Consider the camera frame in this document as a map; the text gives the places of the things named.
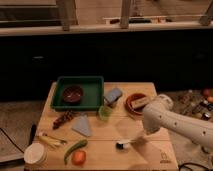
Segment pile of small bottles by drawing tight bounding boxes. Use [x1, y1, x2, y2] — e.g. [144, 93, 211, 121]
[178, 90, 213, 121]

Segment white handled dish brush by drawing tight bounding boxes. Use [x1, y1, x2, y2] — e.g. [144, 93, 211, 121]
[116, 139, 135, 150]

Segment small green cup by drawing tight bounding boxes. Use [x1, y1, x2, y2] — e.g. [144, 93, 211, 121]
[98, 106, 112, 121]

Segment brown dried corn cob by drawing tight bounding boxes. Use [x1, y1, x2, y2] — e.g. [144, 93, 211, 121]
[53, 111, 76, 130]

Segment green plastic tray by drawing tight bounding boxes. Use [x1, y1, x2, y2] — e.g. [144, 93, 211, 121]
[51, 76, 104, 111]

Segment orange clay bowl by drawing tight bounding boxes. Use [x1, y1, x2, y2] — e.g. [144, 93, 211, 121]
[125, 93, 148, 115]

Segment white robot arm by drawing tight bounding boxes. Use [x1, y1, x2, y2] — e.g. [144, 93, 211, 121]
[142, 94, 213, 149]

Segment blue grey sponge block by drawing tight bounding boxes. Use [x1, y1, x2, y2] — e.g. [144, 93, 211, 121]
[104, 87, 123, 106]

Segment wooden block in bowl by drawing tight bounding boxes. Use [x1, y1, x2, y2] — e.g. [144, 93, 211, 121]
[131, 97, 150, 109]

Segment black cable on floor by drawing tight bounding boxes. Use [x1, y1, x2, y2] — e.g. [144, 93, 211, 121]
[0, 123, 38, 166]

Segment dark brown bowl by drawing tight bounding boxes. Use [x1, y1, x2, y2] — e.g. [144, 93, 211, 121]
[62, 85, 84, 103]

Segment green cucumber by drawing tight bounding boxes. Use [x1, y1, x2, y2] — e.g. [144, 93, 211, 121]
[63, 139, 88, 165]

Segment grey triangular cloth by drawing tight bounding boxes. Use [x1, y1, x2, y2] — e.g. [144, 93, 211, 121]
[72, 115, 92, 137]

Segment orange red tomato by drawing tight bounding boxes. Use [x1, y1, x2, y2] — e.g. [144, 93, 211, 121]
[72, 150, 86, 165]

